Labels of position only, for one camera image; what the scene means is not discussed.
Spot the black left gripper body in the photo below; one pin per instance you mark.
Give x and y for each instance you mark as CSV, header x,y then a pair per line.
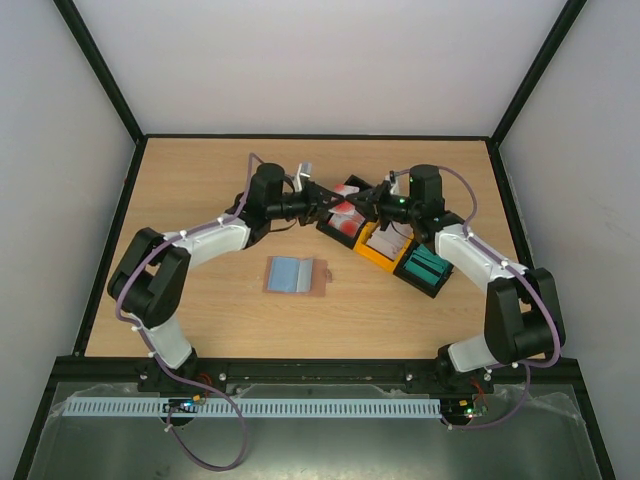
x,y
306,209

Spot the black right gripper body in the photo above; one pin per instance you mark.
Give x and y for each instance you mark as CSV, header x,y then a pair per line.
x,y
378,200

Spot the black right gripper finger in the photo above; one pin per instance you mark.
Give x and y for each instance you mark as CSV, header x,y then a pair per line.
x,y
370,210
375,193

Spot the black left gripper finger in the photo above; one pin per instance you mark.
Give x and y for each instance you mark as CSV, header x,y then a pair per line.
x,y
323,195
324,213

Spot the red white credit card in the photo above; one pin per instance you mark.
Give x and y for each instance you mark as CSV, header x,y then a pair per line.
x,y
346,190

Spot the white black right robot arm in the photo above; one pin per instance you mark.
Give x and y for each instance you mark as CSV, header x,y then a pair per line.
x,y
523,322

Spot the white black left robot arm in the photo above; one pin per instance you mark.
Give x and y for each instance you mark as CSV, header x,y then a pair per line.
x,y
148,283

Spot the black card bin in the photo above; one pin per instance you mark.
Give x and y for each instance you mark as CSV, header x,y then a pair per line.
x,y
332,233

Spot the red white cards stack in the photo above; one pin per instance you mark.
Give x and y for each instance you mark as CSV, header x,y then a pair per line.
x,y
347,225

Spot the yellow card bin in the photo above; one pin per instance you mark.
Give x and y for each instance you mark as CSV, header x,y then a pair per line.
x,y
363,250

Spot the teal cards stack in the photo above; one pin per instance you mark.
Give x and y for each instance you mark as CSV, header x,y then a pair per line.
x,y
426,266

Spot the black bin with teal cards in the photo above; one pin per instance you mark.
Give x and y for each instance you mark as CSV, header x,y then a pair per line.
x,y
399,272

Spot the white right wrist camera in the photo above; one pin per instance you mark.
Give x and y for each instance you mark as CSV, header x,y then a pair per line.
x,y
392,179

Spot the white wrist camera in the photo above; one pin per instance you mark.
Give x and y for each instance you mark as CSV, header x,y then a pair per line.
x,y
392,179
302,175

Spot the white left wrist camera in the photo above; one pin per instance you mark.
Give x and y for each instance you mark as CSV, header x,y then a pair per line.
x,y
302,175

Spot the black mounting rail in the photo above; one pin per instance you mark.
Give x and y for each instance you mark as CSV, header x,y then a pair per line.
x,y
408,376

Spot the white slotted cable duct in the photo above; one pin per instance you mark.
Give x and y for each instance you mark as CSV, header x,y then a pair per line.
x,y
254,408

